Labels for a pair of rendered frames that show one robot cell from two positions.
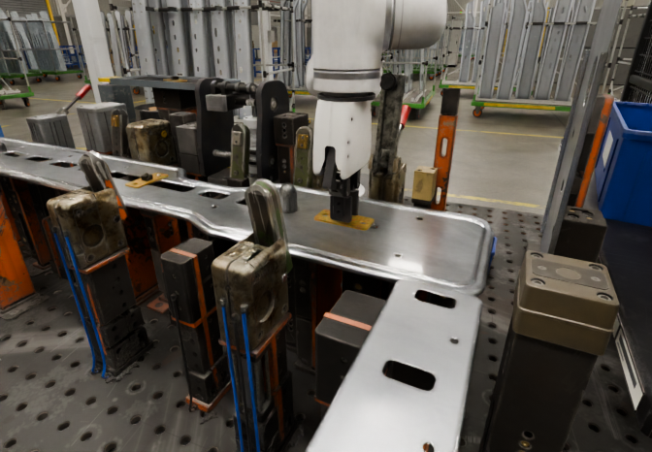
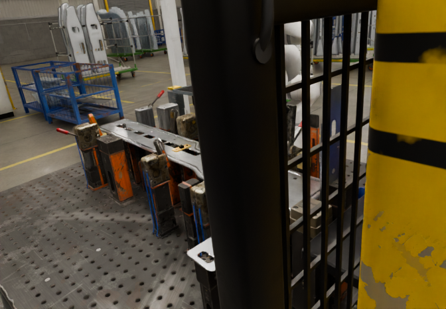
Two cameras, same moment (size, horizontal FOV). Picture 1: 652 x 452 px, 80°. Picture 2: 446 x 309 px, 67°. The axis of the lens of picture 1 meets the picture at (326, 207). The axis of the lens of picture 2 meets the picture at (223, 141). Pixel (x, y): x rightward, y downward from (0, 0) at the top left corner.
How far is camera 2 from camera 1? 0.60 m
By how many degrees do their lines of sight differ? 22
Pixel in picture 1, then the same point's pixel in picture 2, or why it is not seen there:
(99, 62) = (175, 53)
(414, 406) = not seen: hidden behind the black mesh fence
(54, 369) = (139, 229)
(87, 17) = (170, 25)
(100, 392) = (154, 241)
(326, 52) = not seen: hidden behind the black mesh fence
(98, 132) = (164, 119)
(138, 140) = (181, 125)
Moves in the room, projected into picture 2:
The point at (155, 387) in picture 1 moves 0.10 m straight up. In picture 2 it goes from (176, 243) to (172, 222)
